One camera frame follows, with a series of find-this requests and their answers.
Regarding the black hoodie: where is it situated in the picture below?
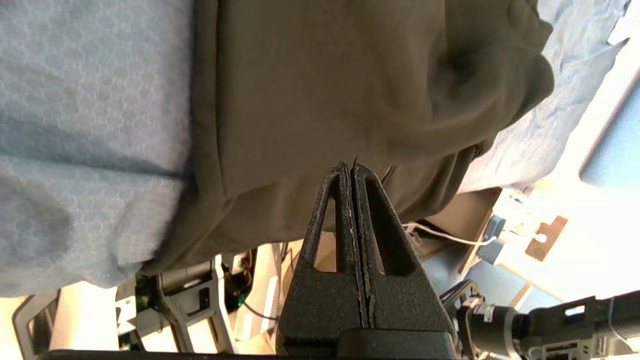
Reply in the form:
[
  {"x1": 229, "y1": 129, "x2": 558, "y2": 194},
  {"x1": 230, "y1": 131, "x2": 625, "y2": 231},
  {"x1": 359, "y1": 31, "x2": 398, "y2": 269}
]
[{"x1": 142, "y1": 0, "x2": 557, "y2": 277}]

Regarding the brown floor plate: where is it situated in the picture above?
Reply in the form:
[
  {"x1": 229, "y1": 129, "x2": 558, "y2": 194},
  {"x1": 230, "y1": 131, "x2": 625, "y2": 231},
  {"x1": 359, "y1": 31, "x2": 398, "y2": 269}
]
[{"x1": 524, "y1": 215, "x2": 570, "y2": 263}]

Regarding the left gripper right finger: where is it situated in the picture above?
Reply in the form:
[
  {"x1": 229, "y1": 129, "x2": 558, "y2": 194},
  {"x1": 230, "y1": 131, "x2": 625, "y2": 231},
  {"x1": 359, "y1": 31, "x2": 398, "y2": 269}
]
[{"x1": 351, "y1": 158, "x2": 457, "y2": 336}]

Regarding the brown cardboard box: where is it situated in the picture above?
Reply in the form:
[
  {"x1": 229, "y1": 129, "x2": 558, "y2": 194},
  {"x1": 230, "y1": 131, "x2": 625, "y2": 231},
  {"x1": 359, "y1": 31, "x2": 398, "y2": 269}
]
[{"x1": 419, "y1": 187, "x2": 503, "y2": 262}]

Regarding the thin white cable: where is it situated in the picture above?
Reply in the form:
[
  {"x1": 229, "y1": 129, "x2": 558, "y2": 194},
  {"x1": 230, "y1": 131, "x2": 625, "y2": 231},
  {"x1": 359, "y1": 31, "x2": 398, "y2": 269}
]
[{"x1": 403, "y1": 222, "x2": 499, "y2": 247}]

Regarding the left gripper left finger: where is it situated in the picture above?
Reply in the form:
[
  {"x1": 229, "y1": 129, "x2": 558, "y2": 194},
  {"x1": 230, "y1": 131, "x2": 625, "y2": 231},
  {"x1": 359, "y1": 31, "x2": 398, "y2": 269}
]
[{"x1": 276, "y1": 161, "x2": 370, "y2": 357}]

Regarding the blue bed cover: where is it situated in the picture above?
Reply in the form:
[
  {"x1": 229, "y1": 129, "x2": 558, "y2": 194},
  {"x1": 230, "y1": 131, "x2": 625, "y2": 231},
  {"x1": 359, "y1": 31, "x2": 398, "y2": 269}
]
[{"x1": 0, "y1": 0, "x2": 632, "y2": 299}]

